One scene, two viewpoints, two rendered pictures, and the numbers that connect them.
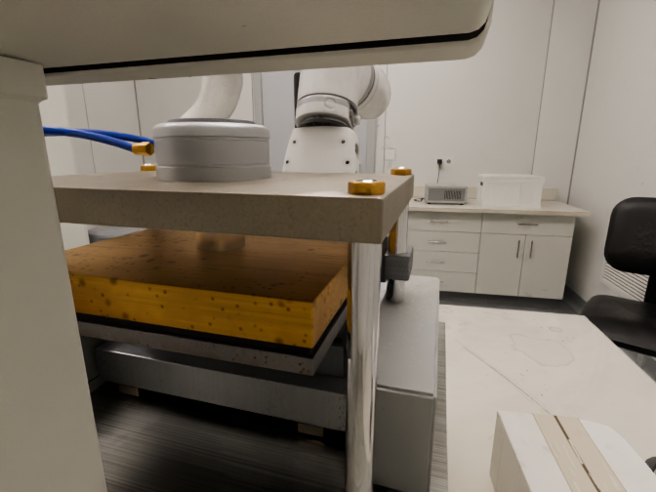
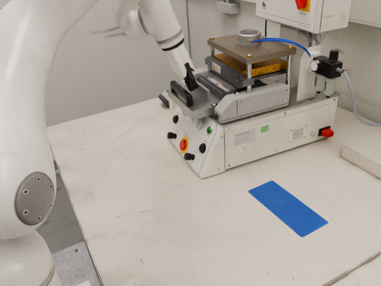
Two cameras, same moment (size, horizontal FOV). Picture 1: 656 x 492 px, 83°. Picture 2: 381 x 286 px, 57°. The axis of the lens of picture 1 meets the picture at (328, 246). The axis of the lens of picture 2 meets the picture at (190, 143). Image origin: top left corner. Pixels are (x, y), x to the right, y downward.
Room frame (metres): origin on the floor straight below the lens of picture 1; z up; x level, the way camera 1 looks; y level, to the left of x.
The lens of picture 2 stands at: (1.17, 0.88, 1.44)
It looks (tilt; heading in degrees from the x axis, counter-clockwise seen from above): 31 degrees down; 232
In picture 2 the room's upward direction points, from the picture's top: 5 degrees counter-clockwise
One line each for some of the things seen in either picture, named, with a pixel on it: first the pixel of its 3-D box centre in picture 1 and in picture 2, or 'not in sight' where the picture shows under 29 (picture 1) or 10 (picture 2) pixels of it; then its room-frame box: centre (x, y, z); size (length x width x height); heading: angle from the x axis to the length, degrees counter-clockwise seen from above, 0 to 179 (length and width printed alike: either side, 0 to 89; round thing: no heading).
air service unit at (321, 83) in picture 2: not in sight; (323, 72); (0.22, 0.33, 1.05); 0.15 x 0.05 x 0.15; 73
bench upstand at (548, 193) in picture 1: (471, 192); not in sight; (3.17, -1.22, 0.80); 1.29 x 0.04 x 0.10; 78
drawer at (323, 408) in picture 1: (285, 297); (218, 89); (0.39, 0.05, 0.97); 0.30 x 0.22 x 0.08; 163
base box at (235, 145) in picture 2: not in sight; (248, 118); (0.29, 0.10, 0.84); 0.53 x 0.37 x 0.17; 163
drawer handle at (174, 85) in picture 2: not in sight; (181, 92); (0.52, 0.01, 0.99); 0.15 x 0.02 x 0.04; 73
